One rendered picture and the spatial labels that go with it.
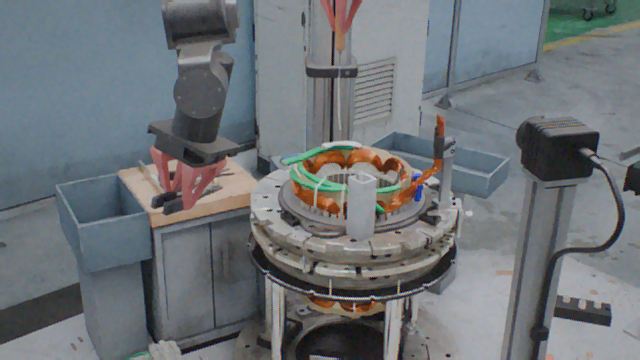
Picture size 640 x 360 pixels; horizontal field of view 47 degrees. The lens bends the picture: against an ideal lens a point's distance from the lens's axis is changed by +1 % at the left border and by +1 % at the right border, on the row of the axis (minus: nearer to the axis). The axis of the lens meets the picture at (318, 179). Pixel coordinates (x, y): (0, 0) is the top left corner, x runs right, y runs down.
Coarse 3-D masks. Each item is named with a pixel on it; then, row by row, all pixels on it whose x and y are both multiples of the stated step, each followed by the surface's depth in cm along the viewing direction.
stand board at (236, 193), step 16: (176, 160) 133; (128, 176) 126; (144, 176) 126; (240, 176) 127; (144, 192) 120; (224, 192) 121; (240, 192) 121; (160, 208) 115; (192, 208) 116; (208, 208) 118; (224, 208) 119; (160, 224) 115
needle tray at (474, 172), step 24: (384, 144) 146; (408, 144) 147; (432, 144) 144; (456, 168) 132; (480, 168) 140; (504, 168) 135; (456, 192) 138; (480, 192) 130; (456, 240) 145; (456, 264) 149; (432, 288) 145
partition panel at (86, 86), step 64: (0, 0) 284; (64, 0) 300; (128, 0) 318; (448, 0) 456; (512, 0) 500; (0, 64) 292; (64, 64) 309; (128, 64) 328; (448, 64) 477; (512, 64) 526; (0, 128) 300; (64, 128) 318; (128, 128) 339; (0, 192) 309
